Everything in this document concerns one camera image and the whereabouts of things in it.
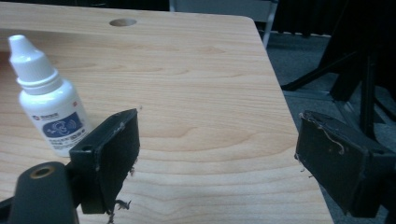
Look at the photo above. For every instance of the white dropper bottle blue label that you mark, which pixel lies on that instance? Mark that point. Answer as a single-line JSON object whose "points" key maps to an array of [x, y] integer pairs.
{"points": [[49, 102]]}

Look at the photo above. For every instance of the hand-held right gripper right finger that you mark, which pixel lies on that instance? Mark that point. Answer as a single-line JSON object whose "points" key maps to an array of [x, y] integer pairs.
{"points": [[339, 168]]}

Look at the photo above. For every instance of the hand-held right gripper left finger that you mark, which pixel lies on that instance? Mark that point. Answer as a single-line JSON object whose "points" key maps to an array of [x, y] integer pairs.
{"points": [[109, 155]]}

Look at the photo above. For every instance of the dark curtain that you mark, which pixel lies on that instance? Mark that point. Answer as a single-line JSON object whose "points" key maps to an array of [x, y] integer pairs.
{"points": [[299, 15]]}

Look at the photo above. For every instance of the black metal stand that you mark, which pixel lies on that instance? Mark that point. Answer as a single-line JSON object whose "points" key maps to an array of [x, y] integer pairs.
{"points": [[358, 62]]}

